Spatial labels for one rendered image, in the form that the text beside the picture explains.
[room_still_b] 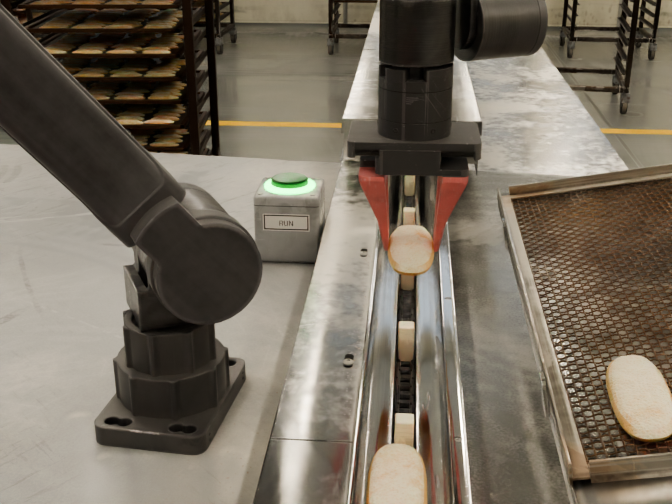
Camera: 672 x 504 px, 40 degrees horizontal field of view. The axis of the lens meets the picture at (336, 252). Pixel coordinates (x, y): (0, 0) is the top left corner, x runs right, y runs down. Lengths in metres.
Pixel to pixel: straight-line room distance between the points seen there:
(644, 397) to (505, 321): 0.29
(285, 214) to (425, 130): 0.31
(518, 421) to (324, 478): 0.20
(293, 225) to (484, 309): 0.22
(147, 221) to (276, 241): 0.38
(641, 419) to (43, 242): 0.73
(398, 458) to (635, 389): 0.16
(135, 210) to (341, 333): 0.21
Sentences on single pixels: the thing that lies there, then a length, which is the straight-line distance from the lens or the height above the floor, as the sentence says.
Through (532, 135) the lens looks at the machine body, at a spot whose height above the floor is 0.82.
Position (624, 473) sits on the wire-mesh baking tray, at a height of 0.90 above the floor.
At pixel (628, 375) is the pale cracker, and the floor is 0.91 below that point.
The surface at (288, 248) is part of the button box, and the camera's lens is 0.99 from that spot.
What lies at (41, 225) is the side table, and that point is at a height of 0.82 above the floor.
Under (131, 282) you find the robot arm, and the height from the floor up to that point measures 0.93.
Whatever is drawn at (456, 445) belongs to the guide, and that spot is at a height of 0.86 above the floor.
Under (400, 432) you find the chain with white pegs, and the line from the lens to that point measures 0.63.
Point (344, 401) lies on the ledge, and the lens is 0.67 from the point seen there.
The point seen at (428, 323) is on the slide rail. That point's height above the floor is 0.85.
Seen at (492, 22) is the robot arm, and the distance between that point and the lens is 0.72.
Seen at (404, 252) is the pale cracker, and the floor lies 0.93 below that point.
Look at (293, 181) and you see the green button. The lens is 0.99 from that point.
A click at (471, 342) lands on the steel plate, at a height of 0.82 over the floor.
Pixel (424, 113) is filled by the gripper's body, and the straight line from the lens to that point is 0.70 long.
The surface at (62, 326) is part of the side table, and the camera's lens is 0.90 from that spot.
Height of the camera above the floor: 1.21
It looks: 22 degrees down
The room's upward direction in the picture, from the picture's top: straight up
